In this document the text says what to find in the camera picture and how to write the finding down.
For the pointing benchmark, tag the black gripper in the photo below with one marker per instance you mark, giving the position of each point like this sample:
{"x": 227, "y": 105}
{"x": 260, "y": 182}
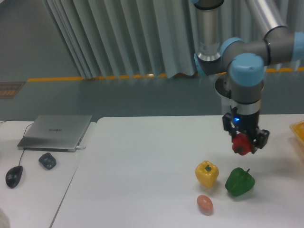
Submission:
{"x": 246, "y": 124}

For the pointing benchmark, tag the red bell pepper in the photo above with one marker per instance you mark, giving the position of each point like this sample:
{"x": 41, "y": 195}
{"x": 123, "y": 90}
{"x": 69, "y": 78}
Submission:
{"x": 241, "y": 144}

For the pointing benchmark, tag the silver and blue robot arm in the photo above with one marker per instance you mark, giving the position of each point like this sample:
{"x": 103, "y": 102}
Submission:
{"x": 241, "y": 66}

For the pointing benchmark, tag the yellow basket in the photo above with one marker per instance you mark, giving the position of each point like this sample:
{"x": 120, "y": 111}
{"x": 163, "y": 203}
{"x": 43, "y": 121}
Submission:
{"x": 298, "y": 130}

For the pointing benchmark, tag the green bell pepper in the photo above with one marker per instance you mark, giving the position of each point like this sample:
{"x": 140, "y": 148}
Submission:
{"x": 239, "y": 182}

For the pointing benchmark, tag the yellow bell pepper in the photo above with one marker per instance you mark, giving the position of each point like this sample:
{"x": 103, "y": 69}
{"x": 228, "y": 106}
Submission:
{"x": 207, "y": 173}

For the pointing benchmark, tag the brown egg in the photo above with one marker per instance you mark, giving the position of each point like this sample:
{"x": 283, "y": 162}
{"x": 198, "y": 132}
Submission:
{"x": 204, "y": 203}

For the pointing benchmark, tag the grey pleated curtain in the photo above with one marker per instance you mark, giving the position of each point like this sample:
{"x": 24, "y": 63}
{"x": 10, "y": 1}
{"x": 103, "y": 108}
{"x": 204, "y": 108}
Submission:
{"x": 117, "y": 38}

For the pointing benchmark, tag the black power adapter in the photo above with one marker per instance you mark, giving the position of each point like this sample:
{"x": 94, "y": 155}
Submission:
{"x": 48, "y": 161}

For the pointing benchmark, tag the silver closed laptop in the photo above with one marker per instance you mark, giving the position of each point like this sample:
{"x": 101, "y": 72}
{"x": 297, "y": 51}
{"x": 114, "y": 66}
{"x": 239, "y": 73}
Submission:
{"x": 55, "y": 133}

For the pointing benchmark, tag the black computer mouse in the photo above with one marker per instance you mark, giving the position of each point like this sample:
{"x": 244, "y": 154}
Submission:
{"x": 13, "y": 176}

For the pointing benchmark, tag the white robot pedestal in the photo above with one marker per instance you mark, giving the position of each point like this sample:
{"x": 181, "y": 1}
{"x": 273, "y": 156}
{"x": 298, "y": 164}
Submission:
{"x": 246, "y": 98}

